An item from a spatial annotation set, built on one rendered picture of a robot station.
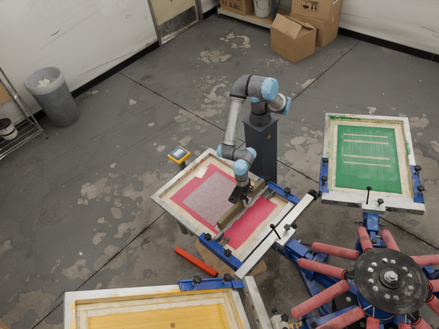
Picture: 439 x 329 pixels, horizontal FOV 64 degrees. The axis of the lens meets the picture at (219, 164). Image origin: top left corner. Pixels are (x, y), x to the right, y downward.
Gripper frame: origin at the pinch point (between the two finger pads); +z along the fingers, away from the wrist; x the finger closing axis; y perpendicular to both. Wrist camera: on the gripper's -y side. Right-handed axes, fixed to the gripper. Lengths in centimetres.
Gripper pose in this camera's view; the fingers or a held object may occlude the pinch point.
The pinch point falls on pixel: (242, 204)
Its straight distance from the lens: 214.4
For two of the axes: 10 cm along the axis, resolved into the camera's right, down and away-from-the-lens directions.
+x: -7.2, -4.5, 5.2
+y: 6.8, -6.0, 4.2
